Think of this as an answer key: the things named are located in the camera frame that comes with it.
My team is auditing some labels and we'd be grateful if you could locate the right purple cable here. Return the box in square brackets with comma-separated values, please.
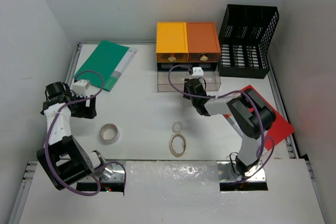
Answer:
[167, 65, 275, 183]

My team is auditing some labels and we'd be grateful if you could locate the metal base plate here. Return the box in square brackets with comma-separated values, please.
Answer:
[217, 161, 267, 183]
[94, 160, 126, 183]

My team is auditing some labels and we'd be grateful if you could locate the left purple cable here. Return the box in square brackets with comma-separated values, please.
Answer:
[43, 70, 127, 196]

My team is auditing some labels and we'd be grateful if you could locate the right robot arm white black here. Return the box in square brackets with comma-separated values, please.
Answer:
[183, 78, 276, 176]

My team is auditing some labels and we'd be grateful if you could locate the wide clear tape roll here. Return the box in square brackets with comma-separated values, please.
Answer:
[99, 123, 120, 145]

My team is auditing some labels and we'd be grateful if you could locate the small white tape roll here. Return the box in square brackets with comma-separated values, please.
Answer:
[172, 121, 183, 134]

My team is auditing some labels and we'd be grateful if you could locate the thin brown tape ring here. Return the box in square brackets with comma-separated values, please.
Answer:
[169, 133, 188, 157]

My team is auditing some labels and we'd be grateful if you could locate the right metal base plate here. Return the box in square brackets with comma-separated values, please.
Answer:
[217, 161, 267, 183]

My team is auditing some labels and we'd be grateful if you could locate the black mesh file rack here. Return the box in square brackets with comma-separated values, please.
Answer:
[217, 4, 279, 79]

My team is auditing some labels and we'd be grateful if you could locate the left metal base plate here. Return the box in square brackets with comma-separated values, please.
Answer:
[94, 160, 126, 183]

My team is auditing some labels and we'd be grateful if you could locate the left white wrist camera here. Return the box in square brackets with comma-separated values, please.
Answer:
[72, 79, 90, 96]

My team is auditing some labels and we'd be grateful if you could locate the orange drawer box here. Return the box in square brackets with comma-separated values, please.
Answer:
[186, 22, 221, 63]

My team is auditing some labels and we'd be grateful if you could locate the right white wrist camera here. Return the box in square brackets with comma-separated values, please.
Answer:
[191, 67, 204, 78]

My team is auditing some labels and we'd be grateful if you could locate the red clip file folder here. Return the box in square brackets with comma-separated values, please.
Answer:
[224, 86, 294, 157]

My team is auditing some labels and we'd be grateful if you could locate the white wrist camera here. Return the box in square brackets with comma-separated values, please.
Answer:
[72, 79, 90, 96]
[191, 67, 204, 78]

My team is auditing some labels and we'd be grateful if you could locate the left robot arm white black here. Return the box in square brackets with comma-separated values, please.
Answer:
[37, 80, 106, 190]

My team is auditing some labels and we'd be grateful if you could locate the purple cable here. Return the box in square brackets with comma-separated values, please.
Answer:
[43, 70, 127, 196]
[167, 65, 275, 183]

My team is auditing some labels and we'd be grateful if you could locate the transparent grey drawer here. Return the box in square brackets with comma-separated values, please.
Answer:
[156, 62, 190, 93]
[188, 63, 221, 91]

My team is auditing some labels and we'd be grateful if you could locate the yellow drawer box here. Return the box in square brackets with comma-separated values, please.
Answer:
[156, 22, 188, 63]

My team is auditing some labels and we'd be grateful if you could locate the green clip file folder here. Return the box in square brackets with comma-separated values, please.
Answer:
[74, 40, 137, 91]

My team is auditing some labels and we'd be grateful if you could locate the white foam front board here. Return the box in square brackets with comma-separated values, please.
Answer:
[20, 159, 324, 223]

